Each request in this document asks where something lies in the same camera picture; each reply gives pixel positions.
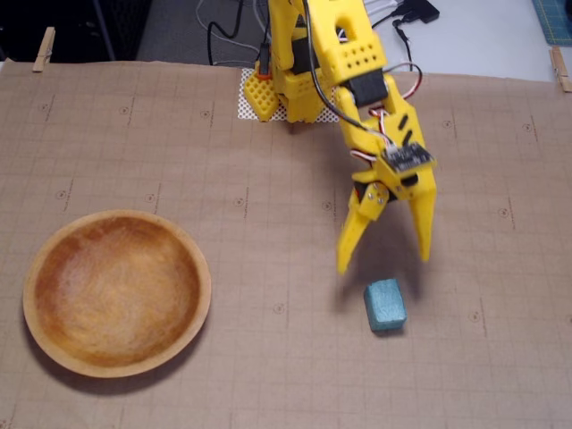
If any black cable with plug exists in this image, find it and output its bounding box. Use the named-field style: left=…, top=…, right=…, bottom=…
left=391, top=17, right=413, bottom=72

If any grey metal leg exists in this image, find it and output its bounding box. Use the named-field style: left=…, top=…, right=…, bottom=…
left=91, top=0, right=116, bottom=62

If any orange black cable plug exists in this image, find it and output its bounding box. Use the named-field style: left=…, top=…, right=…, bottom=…
left=257, top=42, right=273, bottom=81

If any round wooden bowl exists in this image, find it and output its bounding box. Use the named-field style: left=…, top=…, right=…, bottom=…
left=22, top=209, right=213, bottom=379

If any brown gridded paper mat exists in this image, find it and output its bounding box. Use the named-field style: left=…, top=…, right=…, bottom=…
left=0, top=57, right=572, bottom=429

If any blue block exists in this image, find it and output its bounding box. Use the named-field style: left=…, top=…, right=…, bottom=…
left=364, top=278, right=408, bottom=332

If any thin white cable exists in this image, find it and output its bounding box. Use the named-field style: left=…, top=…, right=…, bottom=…
left=196, top=0, right=269, bottom=66

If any red white black servo wire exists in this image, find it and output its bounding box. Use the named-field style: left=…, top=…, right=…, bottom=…
left=350, top=62, right=425, bottom=162

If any white perforated mat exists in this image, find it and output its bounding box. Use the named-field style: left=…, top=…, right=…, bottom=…
left=238, top=67, right=341, bottom=124

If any black power adapter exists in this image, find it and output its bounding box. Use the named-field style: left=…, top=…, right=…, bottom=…
left=391, top=0, right=442, bottom=24

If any green cutting mat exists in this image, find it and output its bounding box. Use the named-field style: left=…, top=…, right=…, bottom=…
left=531, top=0, right=572, bottom=46

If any wooden clothespin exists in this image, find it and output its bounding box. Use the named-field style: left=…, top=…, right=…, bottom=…
left=548, top=45, right=572, bottom=94
left=31, top=26, right=56, bottom=73

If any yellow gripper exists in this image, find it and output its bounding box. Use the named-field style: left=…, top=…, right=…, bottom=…
left=336, top=73, right=437, bottom=277

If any black camera circuit board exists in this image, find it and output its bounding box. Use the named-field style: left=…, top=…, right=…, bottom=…
left=381, top=142, right=435, bottom=173

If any thick white cable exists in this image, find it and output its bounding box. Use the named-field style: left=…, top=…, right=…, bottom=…
left=364, top=0, right=403, bottom=17

